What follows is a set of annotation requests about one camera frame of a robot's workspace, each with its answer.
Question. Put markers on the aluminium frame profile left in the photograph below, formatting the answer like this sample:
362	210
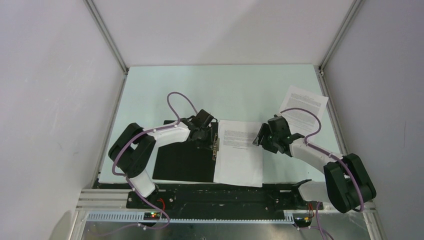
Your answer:
104	31

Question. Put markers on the left controller board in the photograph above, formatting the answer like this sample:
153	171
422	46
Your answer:
152	216

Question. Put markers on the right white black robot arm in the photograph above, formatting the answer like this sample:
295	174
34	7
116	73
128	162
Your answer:
347	184

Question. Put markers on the controller board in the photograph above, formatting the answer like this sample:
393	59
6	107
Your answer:
302	222
152	216

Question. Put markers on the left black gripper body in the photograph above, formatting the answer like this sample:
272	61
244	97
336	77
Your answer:
204	139

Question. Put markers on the metal folder clip mechanism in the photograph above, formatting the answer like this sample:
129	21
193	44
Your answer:
215	146

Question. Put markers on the red black clip folder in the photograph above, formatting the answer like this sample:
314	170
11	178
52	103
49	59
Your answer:
183	160

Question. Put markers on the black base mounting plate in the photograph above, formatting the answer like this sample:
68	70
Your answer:
221	200

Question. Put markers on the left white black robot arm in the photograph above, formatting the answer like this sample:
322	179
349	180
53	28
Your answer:
134	154

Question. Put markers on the right controller board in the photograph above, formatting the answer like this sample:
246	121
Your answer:
302	222

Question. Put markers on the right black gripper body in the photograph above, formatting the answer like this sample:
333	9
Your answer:
272	146

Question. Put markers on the aluminium frame profile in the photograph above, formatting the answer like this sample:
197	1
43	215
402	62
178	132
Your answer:
341	32
104	31

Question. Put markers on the slotted cable duct rail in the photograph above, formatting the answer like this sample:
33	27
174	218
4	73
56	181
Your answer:
137	217

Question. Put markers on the aluminium frame profile right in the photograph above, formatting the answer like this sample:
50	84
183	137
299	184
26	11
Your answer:
341	32

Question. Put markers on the printed paper sheet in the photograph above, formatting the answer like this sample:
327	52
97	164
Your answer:
302	109
239	162

